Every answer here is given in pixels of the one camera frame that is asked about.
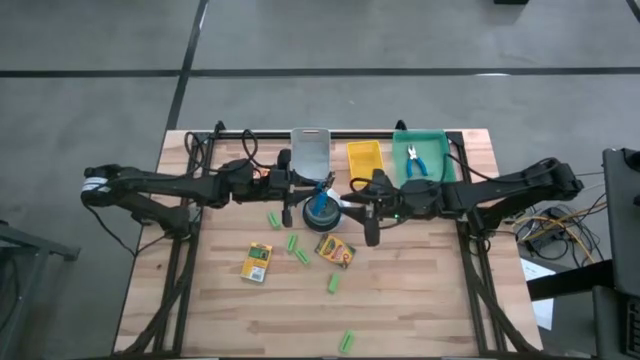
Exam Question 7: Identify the yellow floor cable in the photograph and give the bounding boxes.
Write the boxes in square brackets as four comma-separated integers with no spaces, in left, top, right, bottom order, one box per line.
[512,199,609,265]

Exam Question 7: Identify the grey plastic bin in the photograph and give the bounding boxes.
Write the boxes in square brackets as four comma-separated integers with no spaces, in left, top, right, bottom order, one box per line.
[289,127,332,184]

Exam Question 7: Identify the grey metal stand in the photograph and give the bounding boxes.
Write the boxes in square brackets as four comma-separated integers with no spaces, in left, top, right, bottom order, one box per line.
[0,219,81,360]

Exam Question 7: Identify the green plastic tray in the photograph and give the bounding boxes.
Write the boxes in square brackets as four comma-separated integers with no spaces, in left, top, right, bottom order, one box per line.
[392,128,459,185]

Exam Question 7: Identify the yellow plastic basket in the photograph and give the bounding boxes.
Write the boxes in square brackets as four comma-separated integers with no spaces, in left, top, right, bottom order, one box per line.
[346,139,386,185]

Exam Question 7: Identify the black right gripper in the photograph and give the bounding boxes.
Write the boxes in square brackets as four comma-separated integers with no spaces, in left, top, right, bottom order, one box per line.
[339,169,405,247]

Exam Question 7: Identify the black floor cable bundle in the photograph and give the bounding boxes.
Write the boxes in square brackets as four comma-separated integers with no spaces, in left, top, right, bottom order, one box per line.
[499,199,609,264]

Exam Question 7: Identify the blue handled pliers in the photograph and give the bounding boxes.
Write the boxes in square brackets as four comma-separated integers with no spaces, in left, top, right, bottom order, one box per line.
[312,173,335,217]
[405,143,429,179]

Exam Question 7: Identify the black equipment case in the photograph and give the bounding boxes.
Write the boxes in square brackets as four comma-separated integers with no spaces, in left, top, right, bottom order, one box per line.
[592,285,640,360]

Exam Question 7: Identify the black equipment cabinet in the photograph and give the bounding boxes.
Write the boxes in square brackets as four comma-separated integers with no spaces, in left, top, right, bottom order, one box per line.
[602,147,640,296]

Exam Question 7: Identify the black desk beam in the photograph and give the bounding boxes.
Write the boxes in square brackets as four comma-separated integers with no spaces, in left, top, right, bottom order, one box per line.
[524,259,616,302]

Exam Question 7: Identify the white paper sheet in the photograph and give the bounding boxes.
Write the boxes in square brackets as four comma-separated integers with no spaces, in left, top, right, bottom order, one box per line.
[530,298,555,331]
[519,257,556,284]

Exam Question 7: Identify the white cylindrical cup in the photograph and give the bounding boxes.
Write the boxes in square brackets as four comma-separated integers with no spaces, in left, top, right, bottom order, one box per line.
[301,188,346,234]

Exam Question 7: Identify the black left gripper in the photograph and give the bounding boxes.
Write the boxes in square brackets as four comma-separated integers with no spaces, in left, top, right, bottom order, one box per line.
[269,148,335,229]

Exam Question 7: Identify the black aluminium table frame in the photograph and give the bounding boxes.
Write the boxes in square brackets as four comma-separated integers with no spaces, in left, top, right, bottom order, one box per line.
[115,119,544,359]

